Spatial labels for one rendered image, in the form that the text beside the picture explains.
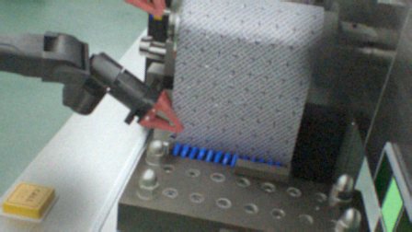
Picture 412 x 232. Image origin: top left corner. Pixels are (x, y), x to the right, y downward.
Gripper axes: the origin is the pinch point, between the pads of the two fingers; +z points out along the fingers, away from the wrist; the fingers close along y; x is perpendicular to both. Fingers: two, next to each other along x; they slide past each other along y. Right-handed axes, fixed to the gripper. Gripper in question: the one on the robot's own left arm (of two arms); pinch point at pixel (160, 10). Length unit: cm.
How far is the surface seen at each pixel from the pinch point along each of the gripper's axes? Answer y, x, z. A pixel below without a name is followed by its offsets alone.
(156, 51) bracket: -3.6, -7.1, 4.8
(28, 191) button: 12.8, -38.6, 8.8
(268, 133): 2.1, 1.2, 29.5
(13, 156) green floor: -122, -157, -5
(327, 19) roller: -0.5, 21.2, 19.9
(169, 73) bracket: -3.2, -8.0, 9.6
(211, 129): 2.7, -6.6, 22.2
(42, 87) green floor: -201, -170, -30
